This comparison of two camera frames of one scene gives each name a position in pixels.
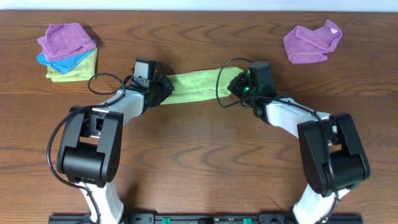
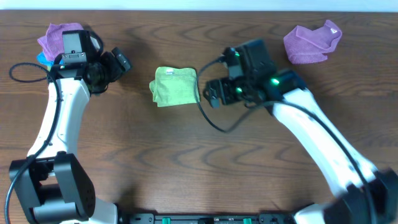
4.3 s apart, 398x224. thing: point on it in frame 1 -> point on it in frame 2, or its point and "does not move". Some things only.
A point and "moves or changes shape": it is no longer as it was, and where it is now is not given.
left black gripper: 166,88 -> 121,59
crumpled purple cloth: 303,45 does not move
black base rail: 205,218 does not move
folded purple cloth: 63,40 does not move
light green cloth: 199,85 moves or changes shape
